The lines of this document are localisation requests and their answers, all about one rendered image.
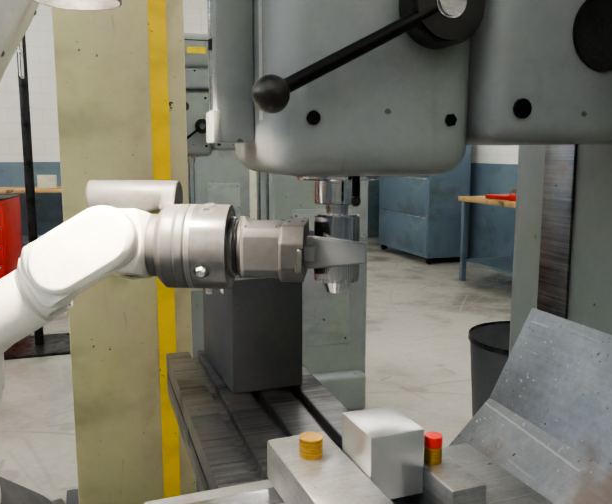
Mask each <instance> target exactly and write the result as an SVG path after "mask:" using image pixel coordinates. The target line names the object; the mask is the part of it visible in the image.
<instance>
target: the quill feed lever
mask: <svg viewBox="0 0 612 504"><path fill-rule="evenodd" d="M484 10H485V0H399V15H400V19H398V20H396V21H394V22H392V23H390V24H389V25H387V26H385V27H383V28H381V29H379V30H377V31H375V32H373V33H371V34H369V35H367V36H365V37H363V38H361V39H359V40H358V41H356V42H354V43H352V44H350V45H348V46H346V47H344V48H342V49H340V50H338V51H336V52H334V53H332V54H330V55H329V56H327V57H325V58H323V59H321V60H319V61H317V62H315V63H313V64H311V65H309V66H307V67H305V68H303V69H301V70H299V71H298V72H296V73H294V74H292V75H290V76H288V77H286V78H284V79H283V78H281V77H280V76H277V75H274V74H268V75H264V76H262V77H260V78H259V79H258V80H257V81H256V82H255V84H254V86H253V88H252V99H253V102H254V104H255V106H256V107H257V108H258V109H259V110H261V111H262V112H264V113H268V114H274V113H278V112H280V111H282V110H283V109H284V108H285V107H286V106H287V104H288V102H289V99H290V93H291V92H293V91H295V90H297V89H299V88H301V87H303V86H305V85H306V84H308V83H310V82H312V81H314V80H316V79H318V78H320V77H322V76H324V75H326V74H327V73H329V72H331V71H333V70H335V69H337V68H339V67H341V66H343V65H345V64H347V63H348V62H350V61H352V60H354V59H356V58H358V57H360V56H362V55H364V54H366V53H368V52H369V51H371V50H373V49H375V48H377V47H379V46H381V45H383V44H385V43H387V42H389V41H391V40H392V39H394V38H396V37H398V36H400V35H402V34H404V33H406V32H407V34H408V35H409V36H410V37H411V38H412V39H413V40H414V41H415V42H416V43H418V44H419V45H421V46H423V47H426V48H429V49H443V48H447V47H450V46H453V45H457V44H460V43H462V42H464V41H466V40H468V39H469V38H470V37H471V36H472V35H473V34H474V33H475V32H476V31H477V29H478V28H479V26H480V24H481V21H482V19H483V15H484Z"/></svg>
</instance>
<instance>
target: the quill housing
mask: <svg viewBox="0 0 612 504"><path fill-rule="evenodd" d="M398 19H400V15H399V0H253V44H254V84H255V82H256V81H257V80H258V79H259V78H260V77H262V76H264V75H268V74H274V75H277V76H280V77H281V78H283V79H284V78H286V77H288V76H290V75H292V74H294V73H296V72H298V71H299V70H301V69H303V68H305V67H307V66H309V65H311V64H313V63H315V62H317V61H319V60H321V59H323V58H325V57H327V56H329V55H330V54H332V53H334V52H336V51H338V50H340V49H342V48H344V47H346V46H348V45H350V44H352V43H354V42H356V41H358V40H359V39H361V38H363V37H365V36H367V35H369V34H371V33H373V32H375V31H377V30H379V29H381V28H383V27H385V26H387V25H389V24H390V23H392V22H394V21H396V20H398ZM469 56H470V38H469V39H468V40H466V41H464V42H462V43H460V44H457V45H453V46H450V47H447V48H443V49H429V48H426V47H423V46H421V45H419V44H418V43H416V42H415V41H414V40H413V39H412V38H411V37H410V36H409V35H408V34H407V32H406V33H404V34H402V35H400V36H398V37H396V38H394V39H392V40H391V41H389V42H387V43H385V44H383V45H381V46H379V47H377V48H375V49H373V50H371V51H369V52H368V53H366V54H364V55H362V56H360V57H358V58H356V59H354V60H352V61H350V62H348V63H347V64H345V65H343V66H341V67H339V68H337V69H335V70H333V71H331V72H329V73H327V74H326V75H324V76H322V77H320V78H318V79H316V80H314V81H312V82H310V83H308V84H306V85H305V86H303V87H301V88H299V89H297V90H295V91H293V92H291V93H290V99H289V102H288V104H287V106H286V107H285V108H284V109H283V110H282V111H280V112H278V113H274V114H268V113H264V112H262V111H261V110H259V109H258V108H257V107H256V106H255V104H254V131H255V139H254V142H252V143H235V150H236V155H237V156H238V158H239V160H240V162H241V163H242V164H243V165H244V166H245V167H247V168H249V169H251V170H252V171H257V172H265V173H274V174H282V175H291V176H299V177H313V176H397V175H438V174H443V173H447V172H449V171H451V170H452V169H454V168H455V167H456V166H457V165H458V164H459V163H460V162H461V160H462V158H463V156H464V154H465V149H466V140H467V112H468V84H469Z"/></svg>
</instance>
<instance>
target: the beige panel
mask: <svg viewBox="0 0 612 504"><path fill-rule="evenodd" d="M52 23H53V41H54V60H55V78H56V96H57V114H58V133H59V151H60V169H61V187H62V205H63V223H64V222H66V221H68V220H69V219H71V218H73V217H74V216H76V215H78V214H79V213H81V212H83V211H84V210H86V209H88V207H87V203H86V187H87V184H88V182H89V181H90V180H160V181H180V182H181V185H182V192H183V204H189V201H188V164H187V126H186V88H185V50H184V12H183V0H122V5H121V6H120V7H118V8H114V9H108V10H71V9H62V8H55V7H52ZM68 315H69V333H70V351H71V370H72V388H73V406H74V424H75V443H76V461H77V479H78V489H71V490H67V495H66V504H144V503H145V502H148V501H153V500H159V499H164V498H170V497H175V496H181V495H186V494H191V493H197V492H200V489H199V486H198V483H197V480H196V477H195V474H194V471H193V468H192V465H191V462H190V459H189V456H188V453H187V450H186V447H185V444H184V441H183V438H182V435H181V432H180V429H179V426H178V423H177V420H176V417H175V414H174V411H173V408H172V405H171V402H170V399H169V396H168V391H167V361H166V354H168V353H178V352H189V353H190V355H191V357H192V358H193V353H192V315H191V288H168V287H166V286H165V285H164V284H163V283H162V282H161V281H160V279H159V278H158V276H153V277H152V278H151V279H140V280H129V279H125V278H121V277H117V276H113V275H109V276H107V277H106V278H104V279H102V280H101V281H99V282H97V283H96V284H94V285H92V286H91V287H89V288H87V289H86V290H84V291H82V292H81V293H79V294H77V296H76V297H75V298H74V299H73V308H72V309H71V310H69V311H68Z"/></svg>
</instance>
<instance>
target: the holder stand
mask: <svg viewBox="0 0 612 504"><path fill-rule="evenodd" d="M203 321H204V355H205V356H206V358H207V359H208V360H209V362H210V363H211V364H212V366H213V367H214V368H215V370H216V371H217V372H218V374H219V375H220V376H221V378H222V379H223V380H224V382H225V383H226V384H227V386H228V387H229V388H230V390H231V391H232V392H233V393H234V394H236V393H244V392H251V391H259V390H267V389H274V388H282V387H289V386H297V385H302V282H281V281H280V280H279V278H278V279H275V278H261V277H247V278H240V277H239V274H237V276H236V277H235V280H234V284H233V286H232V288H231V289H213V291H212V294H206V291H205V288H203Z"/></svg>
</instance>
